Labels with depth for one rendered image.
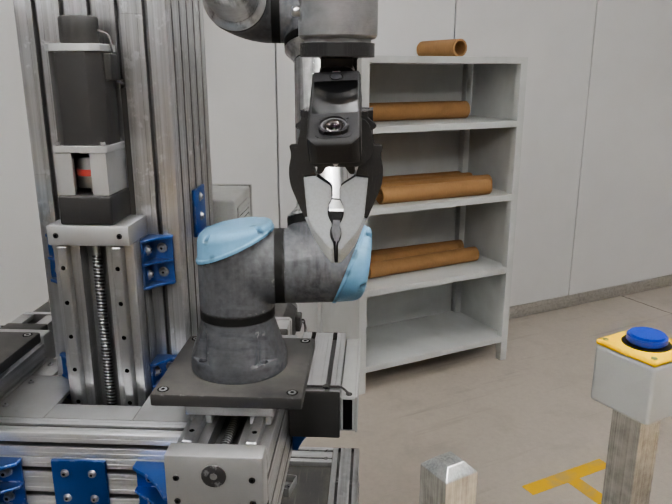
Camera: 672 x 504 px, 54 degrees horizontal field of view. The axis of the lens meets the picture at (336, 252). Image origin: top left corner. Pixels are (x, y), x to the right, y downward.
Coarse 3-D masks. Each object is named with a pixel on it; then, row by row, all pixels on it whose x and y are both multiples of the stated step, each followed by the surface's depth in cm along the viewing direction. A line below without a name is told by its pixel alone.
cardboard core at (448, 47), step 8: (440, 40) 314; (448, 40) 308; (456, 40) 302; (464, 40) 304; (424, 48) 322; (432, 48) 316; (440, 48) 311; (448, 48) 305; (456, 48) 311; (464, 48) 306
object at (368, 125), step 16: (304, 48) 61; (320, 48) 60; (336, 48) 60; (352, 48) 60; (368, 48) 61; (336, 64) 62; (352, 64) 62; (304, 112) 62; (368, 112) 64; (304, 128) 62; (368, 128) 62; (304, 144) 63; (368, 144) 62; (304, 160) 63
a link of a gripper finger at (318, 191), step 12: (312, 180) 64; (324, 180) 64; (312, 192) 64; (324, 192) 64; (312, 204) 65; (324, 204) 64; (312, 216) 65; (324, 216) 65; (312, 228) 65; (324, 228) 65; (324, 240) 65; (324, 252) 67
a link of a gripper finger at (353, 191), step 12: (348, 180) 64; (360, 180) 64; (348, 192) 64; (360, 192) 64; (348, 204) 64; (360, 204) 64; (348, 216) 65; (360, 216) 65; (348, 228) 65; (360, 228) 65; (348, 240) 65; (336, 252) 66; (348, 252) 66
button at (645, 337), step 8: (632, 328) 69; (640, 328) 69; (648, 328) 69; (632, 336) 68; (640, 336) 67; (648, 336) 67; (656, 336) 67; (664, 336) 67; (640, 344) 67; (648, 344) 66; (656, 344) 66; (664, 344) 67
